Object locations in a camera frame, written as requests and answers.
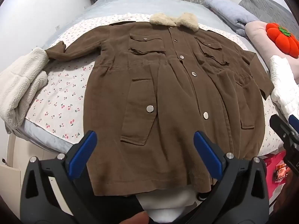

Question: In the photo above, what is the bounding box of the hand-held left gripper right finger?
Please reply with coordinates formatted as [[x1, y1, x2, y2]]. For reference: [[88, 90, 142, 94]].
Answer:
[[187, 131, 270, 224]]

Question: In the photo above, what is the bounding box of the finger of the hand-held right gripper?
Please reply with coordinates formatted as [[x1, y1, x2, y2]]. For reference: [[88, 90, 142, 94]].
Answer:
[[269, 114, 295, 145], [288, 115, 299, 133]]

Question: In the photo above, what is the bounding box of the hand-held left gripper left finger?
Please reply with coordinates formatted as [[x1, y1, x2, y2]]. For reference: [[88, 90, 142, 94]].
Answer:
[[20, 131, 98, 224]]

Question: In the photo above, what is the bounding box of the brown coat with fur collar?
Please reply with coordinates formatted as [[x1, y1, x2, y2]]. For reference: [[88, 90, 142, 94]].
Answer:
[[44, 12, 275, 196]]

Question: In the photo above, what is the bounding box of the person's left hand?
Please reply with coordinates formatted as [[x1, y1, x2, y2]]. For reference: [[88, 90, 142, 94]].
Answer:
[[121, 211, 150, 224]]

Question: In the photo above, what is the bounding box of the pink box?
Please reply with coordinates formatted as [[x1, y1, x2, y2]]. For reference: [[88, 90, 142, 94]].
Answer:
[[263, 150, 292, 199]]

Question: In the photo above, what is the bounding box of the white quilted jacket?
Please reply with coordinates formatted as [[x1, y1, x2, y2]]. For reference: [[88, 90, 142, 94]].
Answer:
[[270, 55, 299, 122]]

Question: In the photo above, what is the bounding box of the cherry print bed sheet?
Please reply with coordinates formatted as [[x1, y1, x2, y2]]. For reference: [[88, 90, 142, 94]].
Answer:
[[24, 13, 284, 157]]

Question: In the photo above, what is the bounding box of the white cloth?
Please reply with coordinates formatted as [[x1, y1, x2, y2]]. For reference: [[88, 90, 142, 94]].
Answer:
[[137, 189, 202, 224]]

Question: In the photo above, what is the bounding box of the orange pumpkin plush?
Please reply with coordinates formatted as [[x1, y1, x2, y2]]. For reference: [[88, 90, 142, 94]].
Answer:
[[266, 23, 299, 59]]

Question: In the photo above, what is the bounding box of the white fleece garment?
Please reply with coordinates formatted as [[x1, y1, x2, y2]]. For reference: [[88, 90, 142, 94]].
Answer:
[[0, 47, 49, 129]]

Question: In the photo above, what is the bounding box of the pink pillow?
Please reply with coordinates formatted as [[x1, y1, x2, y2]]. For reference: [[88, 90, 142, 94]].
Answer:
[[245, 21, 299, 66]]

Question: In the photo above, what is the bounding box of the grey quilted pillow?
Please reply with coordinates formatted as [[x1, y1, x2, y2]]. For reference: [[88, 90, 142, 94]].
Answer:
[[238, 0, 299, 25]]

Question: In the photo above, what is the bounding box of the folded grey-blue blanket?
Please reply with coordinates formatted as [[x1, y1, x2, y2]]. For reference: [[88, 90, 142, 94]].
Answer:
[[203, 0, 261, 36]]

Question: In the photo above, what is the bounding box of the grey bed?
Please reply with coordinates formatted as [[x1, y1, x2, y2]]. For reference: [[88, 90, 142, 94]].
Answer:
[[5, 0, 271, 150]]

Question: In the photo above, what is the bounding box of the beige bed frame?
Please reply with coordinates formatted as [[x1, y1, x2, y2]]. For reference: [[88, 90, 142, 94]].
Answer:
[[6, 131, 59, 168]]

